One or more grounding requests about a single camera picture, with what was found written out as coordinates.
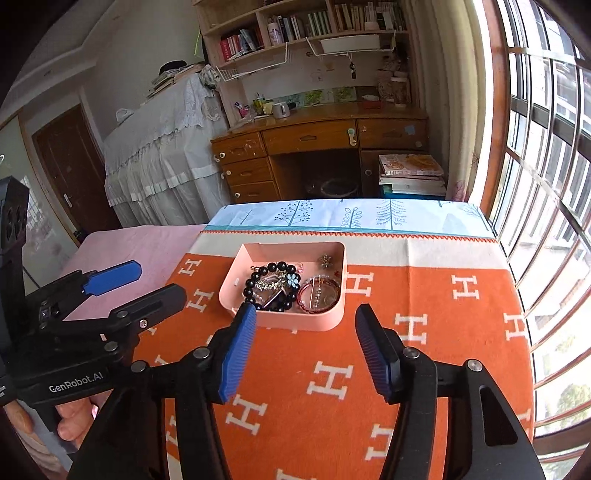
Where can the tree print tablecloth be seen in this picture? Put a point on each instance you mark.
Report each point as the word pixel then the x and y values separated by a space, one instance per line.
pixel 415 214

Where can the window with metal grille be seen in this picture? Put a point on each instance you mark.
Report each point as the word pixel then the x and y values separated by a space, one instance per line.
pixel 554 184

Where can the white mug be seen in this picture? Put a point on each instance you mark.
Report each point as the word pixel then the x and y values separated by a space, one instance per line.
pixel 280 110

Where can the stack of worn books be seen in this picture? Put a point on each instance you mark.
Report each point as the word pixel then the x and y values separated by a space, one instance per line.
pixel 171 81

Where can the beige floral curtain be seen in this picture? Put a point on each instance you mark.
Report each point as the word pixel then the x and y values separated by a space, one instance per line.
pixel 452 92

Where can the pink bed blanket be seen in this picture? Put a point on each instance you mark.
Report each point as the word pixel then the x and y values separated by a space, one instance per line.
pixel 152 249

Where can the flower brooch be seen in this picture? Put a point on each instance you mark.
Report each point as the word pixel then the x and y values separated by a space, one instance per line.
pixel 326 261

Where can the small pink box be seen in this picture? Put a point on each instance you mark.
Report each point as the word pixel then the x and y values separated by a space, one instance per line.
pixel 244 110

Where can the rhinestone hair clip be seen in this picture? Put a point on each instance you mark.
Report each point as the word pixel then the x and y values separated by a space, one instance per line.
pixel 317 293

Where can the white lace covered piano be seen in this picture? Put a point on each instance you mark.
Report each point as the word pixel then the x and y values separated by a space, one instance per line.
pixel 157 161

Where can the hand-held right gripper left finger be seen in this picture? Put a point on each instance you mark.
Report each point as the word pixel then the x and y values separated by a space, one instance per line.
pixel 238 350

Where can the patterned jar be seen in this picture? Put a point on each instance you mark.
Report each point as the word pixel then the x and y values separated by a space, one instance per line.
pixel 399 90

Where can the blue flower hair clip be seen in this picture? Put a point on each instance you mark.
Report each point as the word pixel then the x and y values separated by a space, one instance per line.
pixel 291 279

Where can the row of red books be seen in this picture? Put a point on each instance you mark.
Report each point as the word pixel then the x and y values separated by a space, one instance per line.
pixel 235 46

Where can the row of green books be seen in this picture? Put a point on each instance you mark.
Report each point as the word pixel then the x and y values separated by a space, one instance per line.
pixel 318 23

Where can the wooden desk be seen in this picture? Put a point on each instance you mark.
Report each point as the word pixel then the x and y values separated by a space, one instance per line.
pixel 323 115

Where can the row of beige books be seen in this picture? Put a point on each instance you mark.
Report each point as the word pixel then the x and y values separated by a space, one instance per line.
pixel 364 16

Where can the person's left hand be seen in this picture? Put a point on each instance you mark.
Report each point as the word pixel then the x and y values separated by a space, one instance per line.
pixel 76 420

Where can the brown wooden door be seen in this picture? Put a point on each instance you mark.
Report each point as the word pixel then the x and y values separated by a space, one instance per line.
pixel 64 161

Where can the plush toy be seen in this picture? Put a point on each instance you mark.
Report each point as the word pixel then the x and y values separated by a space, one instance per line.
pixel 395 63

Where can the stack of magazines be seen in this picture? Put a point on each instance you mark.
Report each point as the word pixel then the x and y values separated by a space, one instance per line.
pixel 411 175

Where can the row of white blue books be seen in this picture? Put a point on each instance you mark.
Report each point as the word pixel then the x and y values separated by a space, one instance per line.
pixel 286 28

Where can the black hat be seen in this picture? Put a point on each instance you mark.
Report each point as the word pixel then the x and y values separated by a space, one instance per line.
pixel 171 67

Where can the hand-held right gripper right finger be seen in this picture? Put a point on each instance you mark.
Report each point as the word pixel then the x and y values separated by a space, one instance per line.
pixel 374 350

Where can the white drawer safety lock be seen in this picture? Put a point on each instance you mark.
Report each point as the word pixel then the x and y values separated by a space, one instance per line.
pixel 352 137

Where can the pink plastic tray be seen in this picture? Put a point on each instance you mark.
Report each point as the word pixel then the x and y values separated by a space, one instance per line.
pixel 277 251

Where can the green paper strip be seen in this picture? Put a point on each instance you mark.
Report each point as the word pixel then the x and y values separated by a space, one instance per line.
pixel 198 41

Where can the orange letter print blanket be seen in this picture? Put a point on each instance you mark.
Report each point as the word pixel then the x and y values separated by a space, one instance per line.
pixel 438 332

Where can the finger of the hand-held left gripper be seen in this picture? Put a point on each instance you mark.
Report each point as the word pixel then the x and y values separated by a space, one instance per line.
pixel 115 277
pixel 152 302

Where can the silver leaf hair clip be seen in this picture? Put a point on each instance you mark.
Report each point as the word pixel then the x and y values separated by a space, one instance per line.
pixel 270 284

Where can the small red box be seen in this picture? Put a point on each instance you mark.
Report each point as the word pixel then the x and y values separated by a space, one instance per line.
pixel 371 104

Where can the wooden bookshelf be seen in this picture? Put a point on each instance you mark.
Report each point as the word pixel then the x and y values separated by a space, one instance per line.
pixel 323 78

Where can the white oblong tray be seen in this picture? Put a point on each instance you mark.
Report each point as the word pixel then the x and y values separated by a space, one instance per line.
pixel 348 42

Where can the round trash bin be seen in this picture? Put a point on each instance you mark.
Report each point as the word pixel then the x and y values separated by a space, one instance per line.
pixel 339 187

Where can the hanging keys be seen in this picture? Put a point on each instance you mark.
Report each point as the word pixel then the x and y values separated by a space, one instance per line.
pixel 352 70

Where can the row of picture cards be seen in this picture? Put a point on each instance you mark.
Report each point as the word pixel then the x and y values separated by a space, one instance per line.
pixel 318 97

